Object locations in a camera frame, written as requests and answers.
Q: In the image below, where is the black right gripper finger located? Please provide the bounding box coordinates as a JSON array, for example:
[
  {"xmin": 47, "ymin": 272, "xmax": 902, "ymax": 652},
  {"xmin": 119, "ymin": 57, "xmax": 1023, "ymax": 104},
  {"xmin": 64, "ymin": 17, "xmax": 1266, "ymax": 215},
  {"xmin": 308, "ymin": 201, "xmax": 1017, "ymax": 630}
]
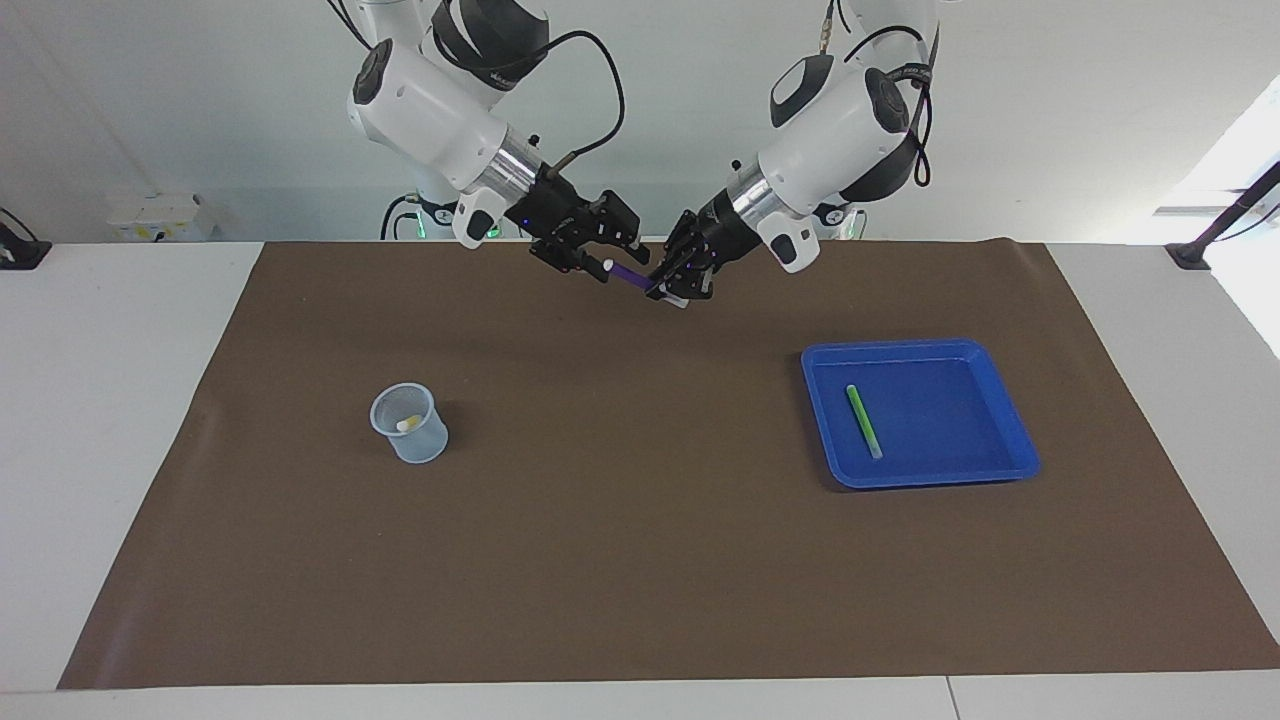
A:
[
  {"xmin": 530, "ymin": 240, "xmax": 611, "ymax": 284},
  {"xmin": 598, "ymin": 190, "xmax": 651, "ymax": 266}
]

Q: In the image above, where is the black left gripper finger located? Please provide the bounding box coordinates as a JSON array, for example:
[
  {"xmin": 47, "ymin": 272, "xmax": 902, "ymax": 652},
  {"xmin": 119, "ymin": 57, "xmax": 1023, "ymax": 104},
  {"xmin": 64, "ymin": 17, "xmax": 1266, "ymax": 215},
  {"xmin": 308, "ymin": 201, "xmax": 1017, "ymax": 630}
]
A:
[
  {"xmin": 655, "ymin": 210, "xmax": 701, "ymax": 291},
  {"xmin": 655, "ymin": 265, "xmax": 716, "ymax": 309}
]

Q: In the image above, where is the purple pen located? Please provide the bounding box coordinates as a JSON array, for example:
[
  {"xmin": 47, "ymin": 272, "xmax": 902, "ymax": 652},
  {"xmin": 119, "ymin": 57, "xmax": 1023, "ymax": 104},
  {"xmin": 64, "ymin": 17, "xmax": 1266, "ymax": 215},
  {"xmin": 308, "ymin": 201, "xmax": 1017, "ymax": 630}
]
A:
[{"xmin": 602, "ymin": 258, "xmax": 663, "ymax": 297}]

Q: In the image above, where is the green pen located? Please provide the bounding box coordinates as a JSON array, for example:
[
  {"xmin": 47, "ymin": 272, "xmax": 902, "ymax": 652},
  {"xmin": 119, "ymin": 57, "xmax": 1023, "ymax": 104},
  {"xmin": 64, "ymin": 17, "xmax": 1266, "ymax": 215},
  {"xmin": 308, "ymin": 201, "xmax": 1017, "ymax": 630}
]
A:
[{"xmin": 846, "ymin": 384, "xmax": 885, "ymax": 461}]

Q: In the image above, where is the clear plastic cup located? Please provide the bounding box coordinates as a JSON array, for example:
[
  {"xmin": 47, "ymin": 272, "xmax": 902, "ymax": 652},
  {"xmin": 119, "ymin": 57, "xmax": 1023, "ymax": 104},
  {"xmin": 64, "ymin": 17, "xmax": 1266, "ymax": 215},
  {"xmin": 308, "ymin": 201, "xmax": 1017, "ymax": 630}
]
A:
[{"xmin": 370, "ymin": 382, "xmax": 450, "ymax": 465}]

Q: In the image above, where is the blue plastic tray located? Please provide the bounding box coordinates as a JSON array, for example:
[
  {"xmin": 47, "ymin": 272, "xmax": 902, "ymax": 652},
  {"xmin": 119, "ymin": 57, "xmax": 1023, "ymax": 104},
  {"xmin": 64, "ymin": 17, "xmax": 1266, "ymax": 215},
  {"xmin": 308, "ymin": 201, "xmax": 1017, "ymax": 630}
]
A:
[{"xmin": 800, "ymin": 338, "xmax": 1042, "ymax": 491}]

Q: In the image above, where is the brown table mat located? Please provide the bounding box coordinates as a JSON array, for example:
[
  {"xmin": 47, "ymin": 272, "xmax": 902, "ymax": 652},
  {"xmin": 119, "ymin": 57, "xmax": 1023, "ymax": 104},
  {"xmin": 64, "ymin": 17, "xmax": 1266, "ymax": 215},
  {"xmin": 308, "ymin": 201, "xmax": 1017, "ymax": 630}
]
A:
[{"xmin": 57, "ymin": 238, "xmax": 1280, "ymax": 691}]

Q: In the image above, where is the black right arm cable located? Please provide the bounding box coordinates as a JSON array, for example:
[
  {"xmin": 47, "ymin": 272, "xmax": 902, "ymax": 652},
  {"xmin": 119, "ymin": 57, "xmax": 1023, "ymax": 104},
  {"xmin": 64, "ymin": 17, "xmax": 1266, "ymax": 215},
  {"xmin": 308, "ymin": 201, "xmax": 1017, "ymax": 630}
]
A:
[{"xmin": 495, "ymin": 30, "xmax": 628, "ymax": 169}]

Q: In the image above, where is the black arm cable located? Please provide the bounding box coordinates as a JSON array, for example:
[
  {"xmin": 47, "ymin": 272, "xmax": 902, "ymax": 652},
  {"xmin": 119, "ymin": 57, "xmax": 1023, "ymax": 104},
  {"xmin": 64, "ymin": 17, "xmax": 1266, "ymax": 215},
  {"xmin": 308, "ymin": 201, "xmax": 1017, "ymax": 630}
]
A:
[
  {"xmin": 495, "ymin": 30, "xmax": 628, "ymax": 169},
  {"xmin": 820, "ymin": 0, "xmax": 939, "ymax": 191}
]

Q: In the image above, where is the black base cable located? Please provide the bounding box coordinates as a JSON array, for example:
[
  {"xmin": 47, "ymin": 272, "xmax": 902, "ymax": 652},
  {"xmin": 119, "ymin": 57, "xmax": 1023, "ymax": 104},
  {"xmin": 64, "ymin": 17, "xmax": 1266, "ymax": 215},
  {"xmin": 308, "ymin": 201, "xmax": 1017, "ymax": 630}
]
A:
[{"xmin": 379, "ymin": 194, "xmax": 423, "ymax": 241}]

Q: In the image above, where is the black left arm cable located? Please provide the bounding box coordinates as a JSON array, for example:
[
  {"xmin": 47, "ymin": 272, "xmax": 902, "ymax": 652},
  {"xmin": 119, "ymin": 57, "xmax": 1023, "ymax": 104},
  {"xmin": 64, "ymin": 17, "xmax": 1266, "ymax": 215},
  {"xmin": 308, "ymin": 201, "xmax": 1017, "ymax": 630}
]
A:
[{"xmin": 820, "ymin": 0, "xmax": 939, "ymax": 191}]

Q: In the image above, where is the white wall power box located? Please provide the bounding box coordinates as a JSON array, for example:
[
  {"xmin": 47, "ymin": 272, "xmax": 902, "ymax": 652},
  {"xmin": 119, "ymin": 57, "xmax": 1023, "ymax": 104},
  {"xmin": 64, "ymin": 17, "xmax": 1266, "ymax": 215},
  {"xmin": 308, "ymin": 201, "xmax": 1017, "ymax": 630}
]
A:
[{"xmin": 105, "ymin": 192, "xmax": 217, "ymax": 244}]

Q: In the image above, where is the black table clamp mount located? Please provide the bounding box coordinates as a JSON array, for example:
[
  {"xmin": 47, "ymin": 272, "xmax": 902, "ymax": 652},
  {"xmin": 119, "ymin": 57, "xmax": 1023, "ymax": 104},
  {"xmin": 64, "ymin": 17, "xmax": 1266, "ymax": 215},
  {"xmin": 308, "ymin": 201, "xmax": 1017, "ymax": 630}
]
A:
[
  {"xmin": 0, "ymin": 207, "xmax": 53, "ymax": 271},
  {"xmin": 1165, "ymin": 160, "xmax": 1280, "ymax": 271}
]

